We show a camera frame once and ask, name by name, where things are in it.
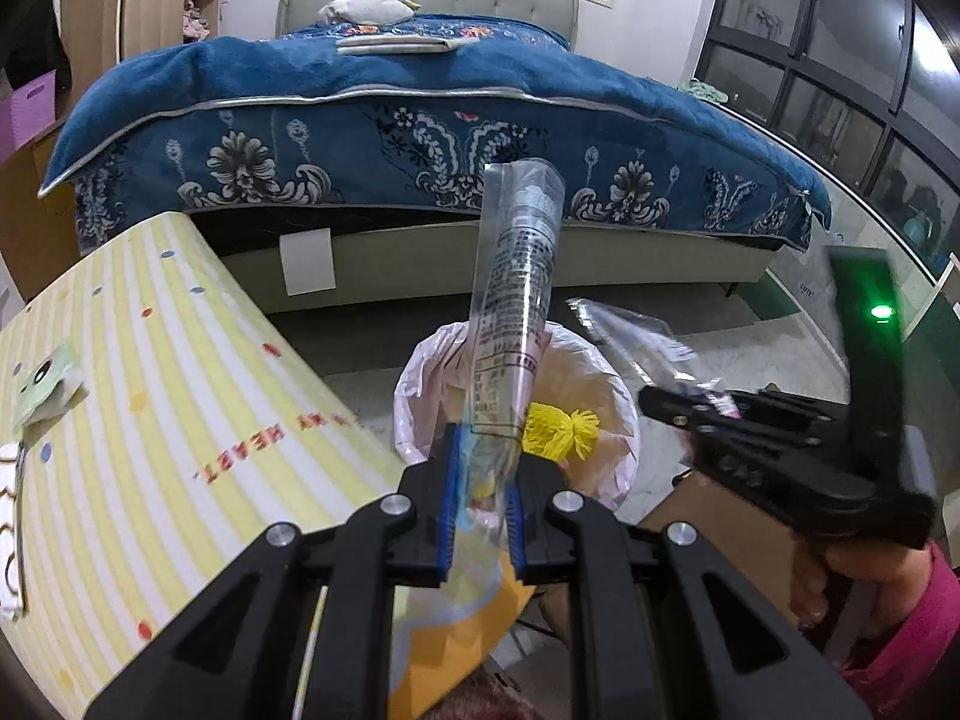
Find black framed window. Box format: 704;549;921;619
679;0;960;271

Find cardboard box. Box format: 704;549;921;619
641;465;800;616

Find bin with pink bag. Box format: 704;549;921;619
394;319;642;522

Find grey pillow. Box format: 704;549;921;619
319;0;421;25

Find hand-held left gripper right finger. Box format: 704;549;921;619
504;454;875;720

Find green paper card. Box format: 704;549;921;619
13;345;91;436

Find white paper tag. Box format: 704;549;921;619
279;231;336;296

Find folded cloth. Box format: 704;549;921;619
336;34;460;55

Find grey upholstered bed frame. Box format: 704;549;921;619
217;0;811;316

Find yellow yarn bundle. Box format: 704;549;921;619
523;401;601;462

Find white printed cloth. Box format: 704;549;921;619
0;442;31;620

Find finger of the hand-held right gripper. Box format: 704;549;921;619
637;385;852;440
686;420;833;515

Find wooden wardrobe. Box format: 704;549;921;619
60;0;188;68

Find clear printed plastic wrapper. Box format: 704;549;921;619
397;157;565;665

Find person's right hand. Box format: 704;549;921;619
791;536;931;631

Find pink storage box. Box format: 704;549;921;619
0;71;59;162

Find blue floral blanket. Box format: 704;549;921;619
39;11;833;256

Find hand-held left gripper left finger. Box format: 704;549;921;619
86;424;462;720

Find yellow striped tablecloth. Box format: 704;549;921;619
0;211;537;720

